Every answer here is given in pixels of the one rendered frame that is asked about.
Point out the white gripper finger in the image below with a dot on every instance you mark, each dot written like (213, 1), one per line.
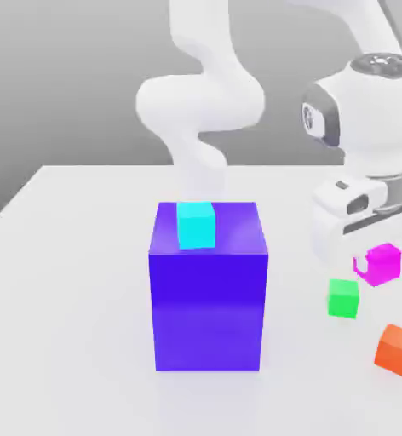
(361, 264)

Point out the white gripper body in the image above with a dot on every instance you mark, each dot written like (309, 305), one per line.
(330, 242)

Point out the small magenta cube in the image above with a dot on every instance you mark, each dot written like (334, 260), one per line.
(383, 264)

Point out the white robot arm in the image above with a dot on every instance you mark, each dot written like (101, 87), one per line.
(201, 102)

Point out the small green cube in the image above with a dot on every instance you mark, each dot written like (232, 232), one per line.
(343, 299)

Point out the small orange cube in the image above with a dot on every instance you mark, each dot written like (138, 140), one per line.
(395, 354)

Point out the small cyan cube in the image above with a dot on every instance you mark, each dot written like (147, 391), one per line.
(196, 224)

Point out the large purple box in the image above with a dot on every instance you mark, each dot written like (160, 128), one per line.
(207, 313)

